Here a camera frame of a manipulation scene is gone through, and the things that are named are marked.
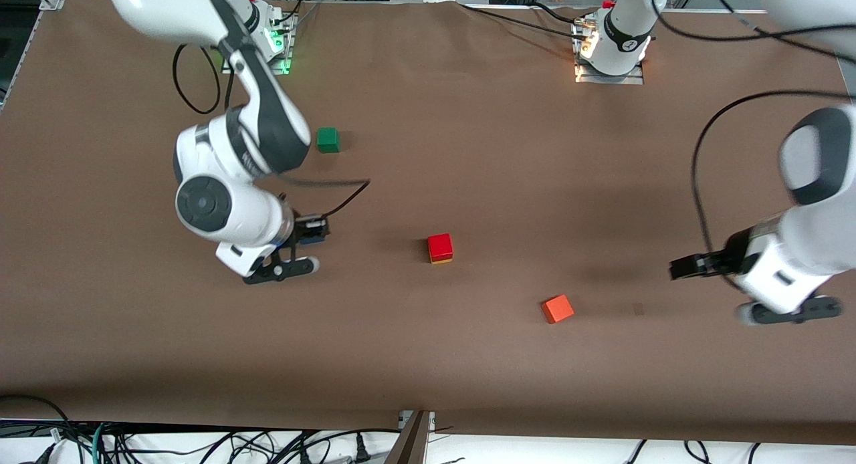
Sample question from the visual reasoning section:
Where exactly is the orange wooden block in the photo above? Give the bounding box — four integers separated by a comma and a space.
542, 294, 574, 325

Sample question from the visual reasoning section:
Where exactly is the brown table cover sheet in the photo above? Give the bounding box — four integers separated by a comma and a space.
0, 0, 856, 445

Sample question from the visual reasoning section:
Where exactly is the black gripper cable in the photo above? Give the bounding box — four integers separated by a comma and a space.
652, 0, 856, 292
172, 43, 371, 219

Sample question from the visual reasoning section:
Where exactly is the dark brown table post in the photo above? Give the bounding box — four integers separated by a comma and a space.
384, 411, 433, 464

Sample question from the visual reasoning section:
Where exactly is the long black base cable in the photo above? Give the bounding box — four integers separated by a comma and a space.
458, 3, 589, 41

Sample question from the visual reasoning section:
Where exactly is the short black base cable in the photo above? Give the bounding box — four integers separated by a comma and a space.
532, 1, 589, 25

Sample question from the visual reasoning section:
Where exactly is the thick black looped cable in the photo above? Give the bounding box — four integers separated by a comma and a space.
0, 394, 92, 464

